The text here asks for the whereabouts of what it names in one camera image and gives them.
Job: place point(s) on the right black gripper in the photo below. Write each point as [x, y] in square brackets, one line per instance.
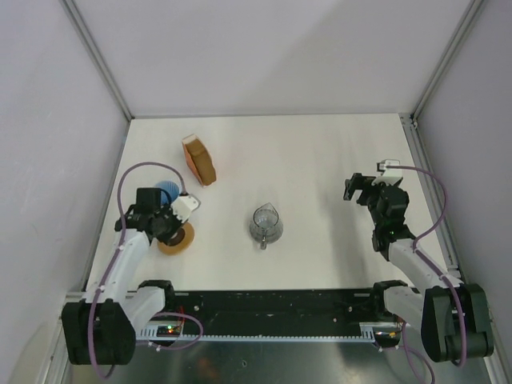
[358, 182]

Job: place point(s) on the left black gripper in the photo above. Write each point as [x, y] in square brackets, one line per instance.
[178, 224]

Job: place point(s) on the wooden ring dripper stand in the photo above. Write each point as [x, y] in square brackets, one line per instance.
[178, 242]

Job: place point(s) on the blue ribbed dripper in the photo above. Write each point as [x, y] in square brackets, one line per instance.
[169, 191]

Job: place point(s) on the glass coffee server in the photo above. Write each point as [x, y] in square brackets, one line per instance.
[266, 226]

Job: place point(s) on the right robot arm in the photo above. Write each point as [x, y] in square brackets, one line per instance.
[451, 316]

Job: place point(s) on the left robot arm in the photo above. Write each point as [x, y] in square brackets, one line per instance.
[101, 328]

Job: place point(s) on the orange coffee filter holder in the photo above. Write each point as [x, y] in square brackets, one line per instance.
[185, 142]

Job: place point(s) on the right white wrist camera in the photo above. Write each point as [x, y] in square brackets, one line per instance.
[389, 173]

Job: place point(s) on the grey slotted cable duct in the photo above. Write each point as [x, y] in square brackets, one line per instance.
[161, 333]

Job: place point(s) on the right aluminium frame post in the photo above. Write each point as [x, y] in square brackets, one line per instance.
[449, 54]

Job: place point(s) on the aluminium frame post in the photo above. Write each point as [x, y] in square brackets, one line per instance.
[83, 31]
[449, 54]

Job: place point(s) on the left aluminium frame post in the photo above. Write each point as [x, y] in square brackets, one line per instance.
[83, 31]

